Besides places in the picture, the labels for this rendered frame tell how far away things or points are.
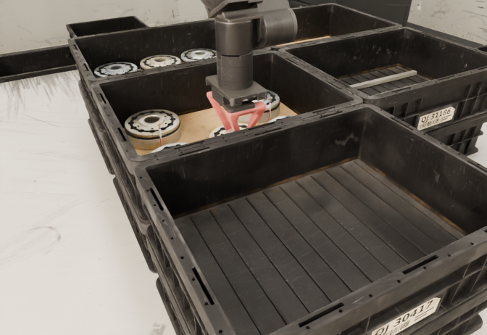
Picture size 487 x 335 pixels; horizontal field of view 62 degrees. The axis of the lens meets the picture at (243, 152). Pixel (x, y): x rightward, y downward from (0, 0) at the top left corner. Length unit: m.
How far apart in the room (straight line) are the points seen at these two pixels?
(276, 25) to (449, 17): 3.80
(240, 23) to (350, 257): 0.35
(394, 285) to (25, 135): 0.98
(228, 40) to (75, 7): 3.36
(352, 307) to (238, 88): 0.38
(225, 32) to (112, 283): 0.43
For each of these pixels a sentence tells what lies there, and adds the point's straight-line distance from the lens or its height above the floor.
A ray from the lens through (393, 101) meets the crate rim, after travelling 0.76.
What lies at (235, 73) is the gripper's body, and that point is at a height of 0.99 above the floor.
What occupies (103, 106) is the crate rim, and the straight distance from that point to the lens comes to 0.70.
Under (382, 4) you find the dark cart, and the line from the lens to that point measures 2.57.
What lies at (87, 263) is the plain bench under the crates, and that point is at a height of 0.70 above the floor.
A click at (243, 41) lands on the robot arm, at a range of 0.61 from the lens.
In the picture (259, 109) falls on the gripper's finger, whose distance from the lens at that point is 0.65.
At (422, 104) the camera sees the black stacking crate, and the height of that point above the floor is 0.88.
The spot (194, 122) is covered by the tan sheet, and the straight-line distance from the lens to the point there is 0.83.
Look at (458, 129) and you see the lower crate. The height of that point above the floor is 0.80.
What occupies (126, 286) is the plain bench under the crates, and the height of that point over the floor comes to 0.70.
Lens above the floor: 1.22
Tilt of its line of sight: 33 degrees down
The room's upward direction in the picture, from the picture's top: straight up
